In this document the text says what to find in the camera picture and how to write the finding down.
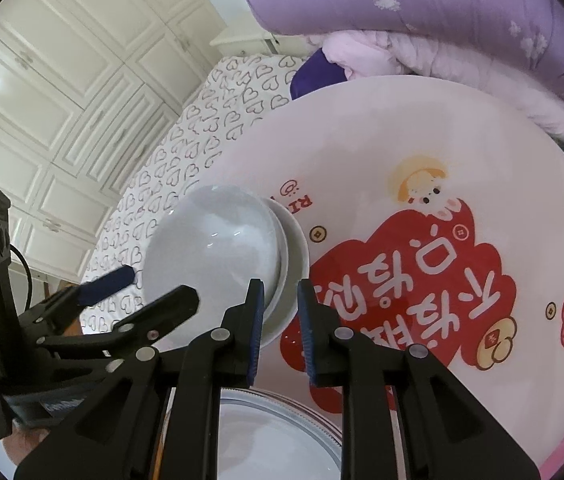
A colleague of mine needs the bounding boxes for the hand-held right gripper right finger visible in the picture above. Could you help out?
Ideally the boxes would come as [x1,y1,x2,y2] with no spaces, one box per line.
[296,278,540,480]

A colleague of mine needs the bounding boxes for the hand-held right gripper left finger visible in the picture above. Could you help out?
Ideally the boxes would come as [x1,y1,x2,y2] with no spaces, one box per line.
[14,279,267,480]

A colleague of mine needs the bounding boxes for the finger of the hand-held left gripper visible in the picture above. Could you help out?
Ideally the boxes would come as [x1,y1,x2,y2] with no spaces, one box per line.
[37,285,200,358]
[17,265,135,333]

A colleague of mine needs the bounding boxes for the large white grey-banded bowl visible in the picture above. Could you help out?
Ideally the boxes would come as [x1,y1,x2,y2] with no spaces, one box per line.
[261,204,311,348]

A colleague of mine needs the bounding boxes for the large white grey-rimmed plate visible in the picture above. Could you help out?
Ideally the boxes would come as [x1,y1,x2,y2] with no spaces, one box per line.
[159,387,344,480]

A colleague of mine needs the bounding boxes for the person's left hand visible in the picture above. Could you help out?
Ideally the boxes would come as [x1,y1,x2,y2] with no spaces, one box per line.
[4,422,60,466]

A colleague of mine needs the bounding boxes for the white heart-print bed sheet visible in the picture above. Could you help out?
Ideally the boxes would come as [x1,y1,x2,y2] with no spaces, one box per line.
[79,55,298,336]

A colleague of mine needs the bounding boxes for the white panelled wardrobe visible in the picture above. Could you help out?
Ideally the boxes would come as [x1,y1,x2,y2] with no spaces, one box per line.
[0,0,228,281]

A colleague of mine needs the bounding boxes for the white nightstand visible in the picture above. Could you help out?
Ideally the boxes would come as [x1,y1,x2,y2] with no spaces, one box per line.
[210,10,308,56]

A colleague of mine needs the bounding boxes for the purple floral quilt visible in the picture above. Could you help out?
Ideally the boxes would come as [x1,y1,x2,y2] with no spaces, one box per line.
[239,0,564,161]

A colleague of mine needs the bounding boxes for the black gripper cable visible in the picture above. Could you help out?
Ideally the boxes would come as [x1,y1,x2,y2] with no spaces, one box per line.
[9,245,33,311]

